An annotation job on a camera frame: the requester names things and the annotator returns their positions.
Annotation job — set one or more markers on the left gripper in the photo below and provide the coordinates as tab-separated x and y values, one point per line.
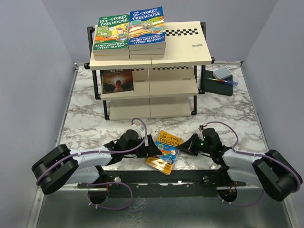
151	150

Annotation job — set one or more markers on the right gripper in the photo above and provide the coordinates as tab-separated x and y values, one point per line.
189	146

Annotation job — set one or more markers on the yellow 130-Storey Treehouse book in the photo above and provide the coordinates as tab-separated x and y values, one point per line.
167	144

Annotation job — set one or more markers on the dark Three Days To See book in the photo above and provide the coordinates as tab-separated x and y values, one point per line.
117	81

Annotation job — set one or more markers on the purple 117-Storey Treehouse book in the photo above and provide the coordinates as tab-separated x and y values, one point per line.
132	56

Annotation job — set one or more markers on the lilac Treehouse book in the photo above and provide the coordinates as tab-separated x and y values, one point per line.
157	51

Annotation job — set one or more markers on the blue 91-Storey Treehouse book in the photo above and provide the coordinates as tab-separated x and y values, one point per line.
146	29

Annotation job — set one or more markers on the green 104-Storey Treehouse book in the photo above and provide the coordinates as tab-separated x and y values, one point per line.
116	20

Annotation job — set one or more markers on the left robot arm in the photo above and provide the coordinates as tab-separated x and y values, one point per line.
62	166

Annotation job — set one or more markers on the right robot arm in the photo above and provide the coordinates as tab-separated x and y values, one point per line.
269	171

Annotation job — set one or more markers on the beige three-tier shelf rack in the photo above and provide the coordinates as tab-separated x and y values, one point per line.
164	87

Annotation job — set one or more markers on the black box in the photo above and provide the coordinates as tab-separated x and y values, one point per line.
211	85

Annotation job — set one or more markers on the red blue screwdriver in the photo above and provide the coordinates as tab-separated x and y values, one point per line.
228	82

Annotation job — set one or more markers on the grey small case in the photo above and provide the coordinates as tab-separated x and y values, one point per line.
222	73

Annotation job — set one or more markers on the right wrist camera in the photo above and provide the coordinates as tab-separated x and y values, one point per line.
201	128

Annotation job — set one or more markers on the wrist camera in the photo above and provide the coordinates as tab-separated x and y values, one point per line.
201	128
139	129

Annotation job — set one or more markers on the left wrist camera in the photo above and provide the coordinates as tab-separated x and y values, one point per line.
139	129

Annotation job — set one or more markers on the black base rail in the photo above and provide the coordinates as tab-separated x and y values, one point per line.
184	183

